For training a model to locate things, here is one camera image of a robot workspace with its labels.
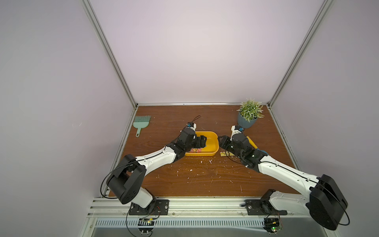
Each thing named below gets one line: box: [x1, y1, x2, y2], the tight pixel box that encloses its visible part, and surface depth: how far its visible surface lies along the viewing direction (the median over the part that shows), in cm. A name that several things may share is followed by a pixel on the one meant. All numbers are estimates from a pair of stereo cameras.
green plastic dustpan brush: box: [132, 115, 152, 138], surface depth 112 cm
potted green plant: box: [236, 98, 266, 129], surface depth 97 cm
